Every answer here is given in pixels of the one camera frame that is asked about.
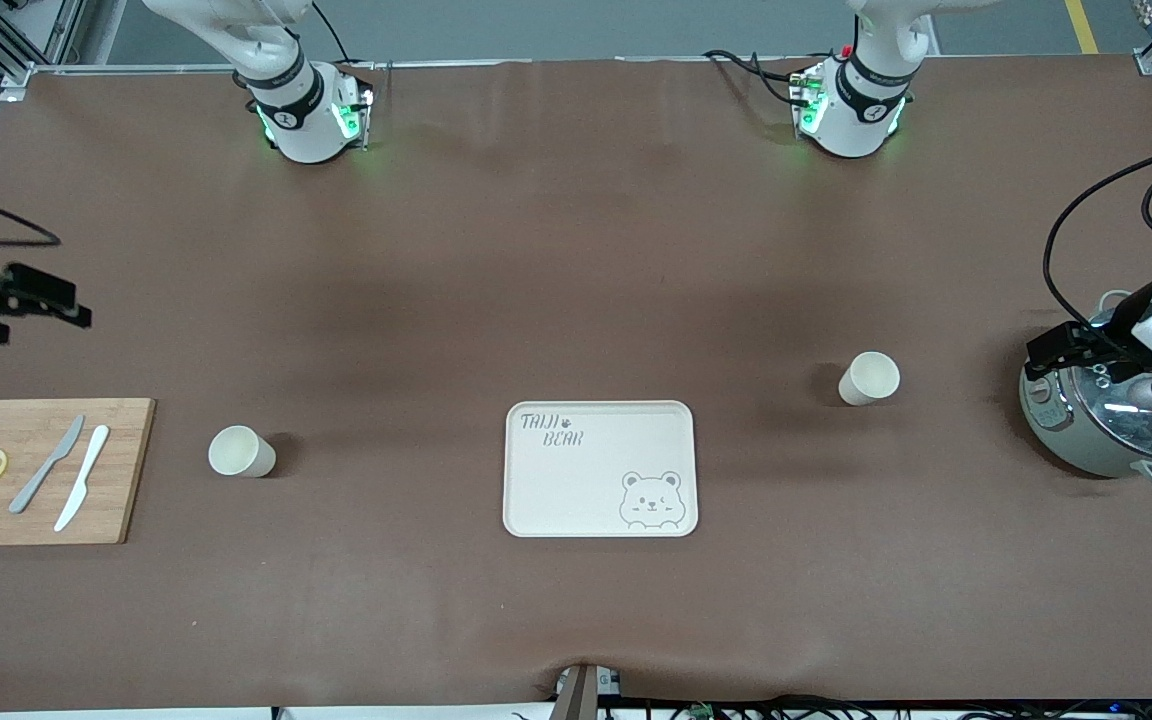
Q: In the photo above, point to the green-lit left base connector plate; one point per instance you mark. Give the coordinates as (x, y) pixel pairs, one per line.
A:
(808, 100)

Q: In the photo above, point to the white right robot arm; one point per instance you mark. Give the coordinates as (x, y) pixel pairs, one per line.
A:
(296, 130)

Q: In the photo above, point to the bamboo cutting board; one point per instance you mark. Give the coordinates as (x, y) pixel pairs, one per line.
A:
(36, 470)

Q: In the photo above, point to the white plastic knife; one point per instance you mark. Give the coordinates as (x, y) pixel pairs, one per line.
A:
(84, 480)

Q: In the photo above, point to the cream bear print tray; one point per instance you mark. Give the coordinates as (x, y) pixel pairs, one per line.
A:
(596, 480)

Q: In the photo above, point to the glass pot lid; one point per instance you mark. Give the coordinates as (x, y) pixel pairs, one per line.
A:
(1136, 430)

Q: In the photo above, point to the white IKEA cup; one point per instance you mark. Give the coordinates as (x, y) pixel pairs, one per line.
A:
(234, 451)
(871, 378)

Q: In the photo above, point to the grey-green cooking pot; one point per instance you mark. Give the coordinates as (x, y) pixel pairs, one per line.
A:
(1066, 435)

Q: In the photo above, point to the brown table mat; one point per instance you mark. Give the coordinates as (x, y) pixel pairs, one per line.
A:
(576, 250)

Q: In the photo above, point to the grey plastic knife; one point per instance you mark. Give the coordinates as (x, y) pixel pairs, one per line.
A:
(46, 465)

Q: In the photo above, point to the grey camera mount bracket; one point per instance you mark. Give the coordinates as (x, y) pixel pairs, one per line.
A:
(578, 692)

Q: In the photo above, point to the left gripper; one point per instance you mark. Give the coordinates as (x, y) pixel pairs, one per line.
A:
(1119, 321)

